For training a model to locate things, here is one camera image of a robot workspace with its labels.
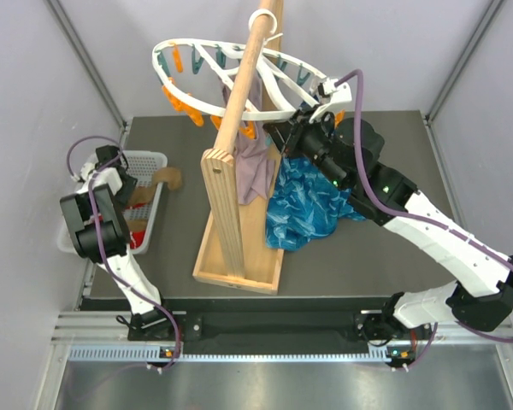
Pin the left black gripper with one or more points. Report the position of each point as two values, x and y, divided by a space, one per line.
126 196

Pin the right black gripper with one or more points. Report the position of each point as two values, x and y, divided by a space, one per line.
291 136

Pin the brown sock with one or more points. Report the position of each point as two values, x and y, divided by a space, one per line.
170 176

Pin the white oval clip hanger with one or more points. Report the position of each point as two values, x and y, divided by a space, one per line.
254 74

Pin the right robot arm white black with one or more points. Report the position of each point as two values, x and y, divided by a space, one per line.
347 154

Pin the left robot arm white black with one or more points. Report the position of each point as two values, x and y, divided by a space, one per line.
99 233

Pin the mauve cloth on hanger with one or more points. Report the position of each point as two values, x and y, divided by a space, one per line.
254 169

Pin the red santa christmas sock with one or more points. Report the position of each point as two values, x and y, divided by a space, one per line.
138 221

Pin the blue patterned cloth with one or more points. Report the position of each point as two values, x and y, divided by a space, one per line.
304 206

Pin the wooden drying rack stand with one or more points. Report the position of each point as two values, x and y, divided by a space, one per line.
233 253

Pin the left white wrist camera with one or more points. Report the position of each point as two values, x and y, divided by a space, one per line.
102 171

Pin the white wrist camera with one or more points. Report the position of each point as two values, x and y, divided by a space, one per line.
102 171
330 97

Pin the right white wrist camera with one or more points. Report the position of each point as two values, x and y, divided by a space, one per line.
330 97

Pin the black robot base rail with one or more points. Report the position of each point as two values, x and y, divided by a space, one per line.
277 326

